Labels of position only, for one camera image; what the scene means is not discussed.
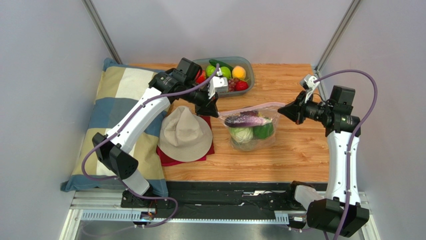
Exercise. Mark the red apple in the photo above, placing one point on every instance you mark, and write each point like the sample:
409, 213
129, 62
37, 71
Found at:
201, 77

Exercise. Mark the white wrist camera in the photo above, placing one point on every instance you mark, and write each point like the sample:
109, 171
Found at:
217, 85
310, 84

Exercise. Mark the right aluminium frame post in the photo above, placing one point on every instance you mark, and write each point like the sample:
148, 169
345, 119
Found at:
339, 32

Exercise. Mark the red tomato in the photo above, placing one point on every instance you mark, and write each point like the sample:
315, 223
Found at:
241, 86

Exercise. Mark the clear zip top bag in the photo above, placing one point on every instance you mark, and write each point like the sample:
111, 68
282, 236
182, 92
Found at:
266, 110

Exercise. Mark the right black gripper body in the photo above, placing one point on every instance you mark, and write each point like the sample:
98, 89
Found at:
300, 109

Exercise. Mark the green cucumber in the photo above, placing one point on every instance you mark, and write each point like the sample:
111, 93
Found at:
215, 62

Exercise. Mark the beige bucket hat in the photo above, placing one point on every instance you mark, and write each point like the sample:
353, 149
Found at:
184, 136

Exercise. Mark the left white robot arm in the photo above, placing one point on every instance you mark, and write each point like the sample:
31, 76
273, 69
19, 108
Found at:
113, 148

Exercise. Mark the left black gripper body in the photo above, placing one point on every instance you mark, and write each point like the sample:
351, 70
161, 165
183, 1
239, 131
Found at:
201, 97

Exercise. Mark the grey plastic basket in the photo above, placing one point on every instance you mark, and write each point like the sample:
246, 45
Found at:
232, 61

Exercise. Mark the aluminium frame post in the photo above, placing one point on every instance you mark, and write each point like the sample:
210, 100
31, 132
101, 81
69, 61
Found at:
339, 32
97, 21

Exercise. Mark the green bell pepper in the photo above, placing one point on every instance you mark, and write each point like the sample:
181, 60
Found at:
263, 132

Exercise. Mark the red cloth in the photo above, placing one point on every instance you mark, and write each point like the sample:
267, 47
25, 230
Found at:
167, 161

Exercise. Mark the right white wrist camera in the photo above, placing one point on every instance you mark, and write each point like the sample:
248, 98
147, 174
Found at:
310, 84

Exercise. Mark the green apple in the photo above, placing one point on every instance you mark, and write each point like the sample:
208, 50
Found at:
210, 70
226, 72

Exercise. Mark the checked blue beige pillow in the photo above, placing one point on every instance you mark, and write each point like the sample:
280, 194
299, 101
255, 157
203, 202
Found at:
120, 88

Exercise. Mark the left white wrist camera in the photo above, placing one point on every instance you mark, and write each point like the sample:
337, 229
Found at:
217, 85

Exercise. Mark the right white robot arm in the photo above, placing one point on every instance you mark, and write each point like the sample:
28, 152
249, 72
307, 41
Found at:
339, 210

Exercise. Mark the left aluminium frame post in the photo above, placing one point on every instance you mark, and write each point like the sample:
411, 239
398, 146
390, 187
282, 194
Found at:
97, 21

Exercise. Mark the purple grapes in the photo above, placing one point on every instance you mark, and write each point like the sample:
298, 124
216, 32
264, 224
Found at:
232, 83

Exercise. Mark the pale green cabbage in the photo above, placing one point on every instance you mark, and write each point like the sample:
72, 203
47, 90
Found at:
241, 135

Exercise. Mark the purple eggplant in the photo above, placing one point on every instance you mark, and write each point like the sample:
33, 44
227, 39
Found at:
237, 121

